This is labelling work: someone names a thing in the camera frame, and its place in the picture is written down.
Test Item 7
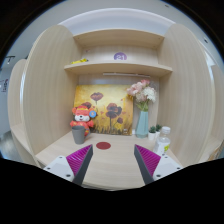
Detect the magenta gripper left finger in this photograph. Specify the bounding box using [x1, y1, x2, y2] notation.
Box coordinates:
[66, 144, 93, 186]

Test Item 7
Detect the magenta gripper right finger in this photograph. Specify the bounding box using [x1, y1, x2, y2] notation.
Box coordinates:
[134, 145, 161, 184]

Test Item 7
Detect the clear plastic water bottle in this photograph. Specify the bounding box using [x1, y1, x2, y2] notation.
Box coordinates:
[153, 126, 171, 156]

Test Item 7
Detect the red round coaster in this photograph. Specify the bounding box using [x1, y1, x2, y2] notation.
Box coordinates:
[96, 142, 111, 150]

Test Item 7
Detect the grey mug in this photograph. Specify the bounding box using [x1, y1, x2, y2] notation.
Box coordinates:
[72, 126, 88, 144]

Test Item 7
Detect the small potted succulent white pot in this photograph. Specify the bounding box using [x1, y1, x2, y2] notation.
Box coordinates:
[148, 126, 156, 141]

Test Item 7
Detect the light blue vase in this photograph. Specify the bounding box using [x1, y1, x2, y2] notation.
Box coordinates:
[135, 111, 148, 138]

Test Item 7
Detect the red plush fox toy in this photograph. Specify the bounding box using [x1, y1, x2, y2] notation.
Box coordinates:
[70, 105, 96, 129]

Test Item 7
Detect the yellow poppy flower painting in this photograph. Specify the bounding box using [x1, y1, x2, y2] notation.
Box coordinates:
[74, 84, 133, 135]

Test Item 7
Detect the pink white flower bouquet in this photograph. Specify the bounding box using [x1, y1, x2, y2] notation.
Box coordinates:
[127, 79, 156, 112]

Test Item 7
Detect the wooden desk hutch shelf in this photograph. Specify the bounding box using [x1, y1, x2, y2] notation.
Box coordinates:
[7, 23, 224, 168]

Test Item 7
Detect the under-shelf light bar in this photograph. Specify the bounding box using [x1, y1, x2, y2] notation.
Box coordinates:
[103, 72, 150, 78]

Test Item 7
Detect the yellow object on shelf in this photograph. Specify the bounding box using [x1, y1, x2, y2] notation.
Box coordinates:
[70, 58, 89, 64]

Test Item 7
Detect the purple round number sticker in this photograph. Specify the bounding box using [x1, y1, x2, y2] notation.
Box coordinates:
[114, 52, 127, 60]

